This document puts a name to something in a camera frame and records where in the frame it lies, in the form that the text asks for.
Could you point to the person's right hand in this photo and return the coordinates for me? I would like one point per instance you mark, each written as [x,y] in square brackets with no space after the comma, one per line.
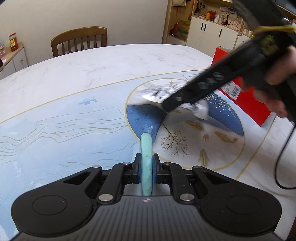
[280,71]

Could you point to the gold silver snack wrapper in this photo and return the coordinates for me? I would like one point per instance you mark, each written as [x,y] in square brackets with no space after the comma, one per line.
[173,97]

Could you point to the brown wooden chair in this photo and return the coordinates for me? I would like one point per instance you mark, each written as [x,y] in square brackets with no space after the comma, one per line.
[79,39]

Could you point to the red sauce jar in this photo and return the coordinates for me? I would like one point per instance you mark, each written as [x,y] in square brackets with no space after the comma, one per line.
[13,42]

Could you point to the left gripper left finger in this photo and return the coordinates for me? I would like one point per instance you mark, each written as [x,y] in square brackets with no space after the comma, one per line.
[137,169]

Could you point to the red cardboard box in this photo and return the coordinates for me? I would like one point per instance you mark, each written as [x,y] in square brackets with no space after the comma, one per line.
[257,111]

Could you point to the white cupboard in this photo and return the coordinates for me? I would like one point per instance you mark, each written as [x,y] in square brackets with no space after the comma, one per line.
[216,24]

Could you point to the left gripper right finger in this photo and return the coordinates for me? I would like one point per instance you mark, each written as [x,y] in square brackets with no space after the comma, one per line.
[156,169]

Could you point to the white side cabinet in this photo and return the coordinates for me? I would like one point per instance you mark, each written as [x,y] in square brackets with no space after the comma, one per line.
[13,61]

